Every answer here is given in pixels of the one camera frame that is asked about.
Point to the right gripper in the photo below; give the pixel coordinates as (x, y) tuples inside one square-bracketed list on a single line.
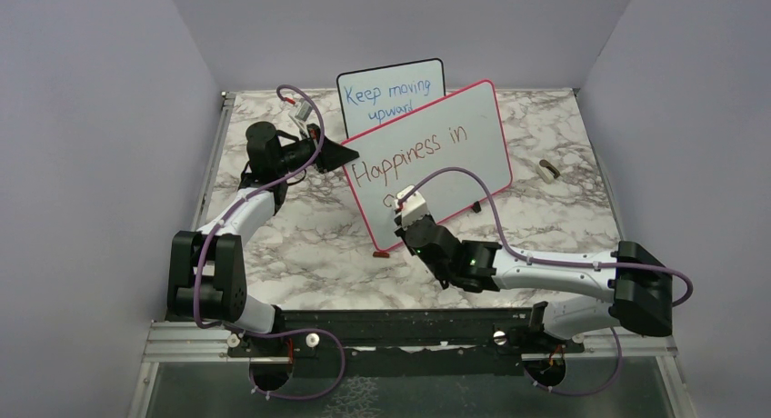
[(402, 232)]

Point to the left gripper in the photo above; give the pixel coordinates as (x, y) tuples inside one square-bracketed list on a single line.
[(331, 154)]

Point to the pink framed whiteboard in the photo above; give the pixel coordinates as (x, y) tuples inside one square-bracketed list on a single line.
[(461, 130)]

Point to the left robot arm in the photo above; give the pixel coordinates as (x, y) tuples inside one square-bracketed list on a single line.
[(207, 267)]

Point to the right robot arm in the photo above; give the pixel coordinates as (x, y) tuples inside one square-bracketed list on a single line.
[(626, 287)]

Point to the black framed whiteboard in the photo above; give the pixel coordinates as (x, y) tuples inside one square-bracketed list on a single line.
[(372, 96)]

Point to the small white eraser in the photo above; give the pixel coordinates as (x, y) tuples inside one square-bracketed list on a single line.
[(547, 171)]

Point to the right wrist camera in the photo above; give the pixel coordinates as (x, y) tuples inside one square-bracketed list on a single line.
[(410, 206)]

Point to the black mounting rail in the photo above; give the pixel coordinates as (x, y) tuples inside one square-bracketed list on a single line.
[(380, 343)]

